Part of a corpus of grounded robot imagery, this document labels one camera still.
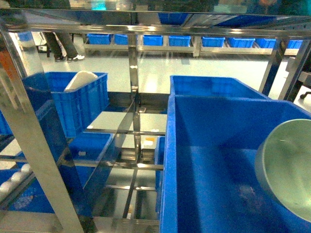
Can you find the light green bowl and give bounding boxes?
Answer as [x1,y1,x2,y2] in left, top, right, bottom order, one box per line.
[255,119,311,221]

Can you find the blue bin lower shelf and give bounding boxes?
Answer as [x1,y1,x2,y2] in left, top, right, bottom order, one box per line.
[60,132,120,196]

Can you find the blue bin behind front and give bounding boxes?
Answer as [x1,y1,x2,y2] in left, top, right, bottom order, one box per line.
[170,75,268,99]

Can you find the blue crate with plate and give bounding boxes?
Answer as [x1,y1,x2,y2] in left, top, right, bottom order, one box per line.
[22,71,109,138]

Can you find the white plate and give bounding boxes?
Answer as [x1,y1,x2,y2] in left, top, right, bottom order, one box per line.
[64,70,98,92]

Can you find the large blue bin front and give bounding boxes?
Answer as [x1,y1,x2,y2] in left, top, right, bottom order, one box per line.
[159,95,311,233]

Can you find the person legs dark trousers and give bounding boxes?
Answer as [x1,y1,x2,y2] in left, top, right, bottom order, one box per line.
[43,32,85,62]

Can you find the steel rack upright post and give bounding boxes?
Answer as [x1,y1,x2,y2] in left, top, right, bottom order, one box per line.
[0,27,89,233]

